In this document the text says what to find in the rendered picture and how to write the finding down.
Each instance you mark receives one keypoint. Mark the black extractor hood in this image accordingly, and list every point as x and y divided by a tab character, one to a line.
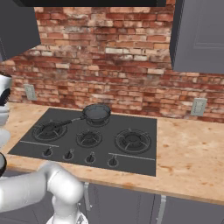
90	3

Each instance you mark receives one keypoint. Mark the black hob knob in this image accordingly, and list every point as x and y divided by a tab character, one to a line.
48	152
113	161
68	154
90	157

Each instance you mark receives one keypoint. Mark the grey wall cupboard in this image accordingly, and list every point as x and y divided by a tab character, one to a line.
201	35
16	29

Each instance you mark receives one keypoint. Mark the grey wall socket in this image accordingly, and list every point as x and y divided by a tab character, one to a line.
30	92
199	106

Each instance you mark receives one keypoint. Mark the black gas hob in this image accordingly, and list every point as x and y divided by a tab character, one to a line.
87	140

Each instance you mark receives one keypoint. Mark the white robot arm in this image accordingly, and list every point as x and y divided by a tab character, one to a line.
29	186

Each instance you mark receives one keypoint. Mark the grey base cupboard door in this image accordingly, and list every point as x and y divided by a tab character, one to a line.
122	205
195	211

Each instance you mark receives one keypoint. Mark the black frying pan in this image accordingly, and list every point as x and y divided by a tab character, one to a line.
97	113

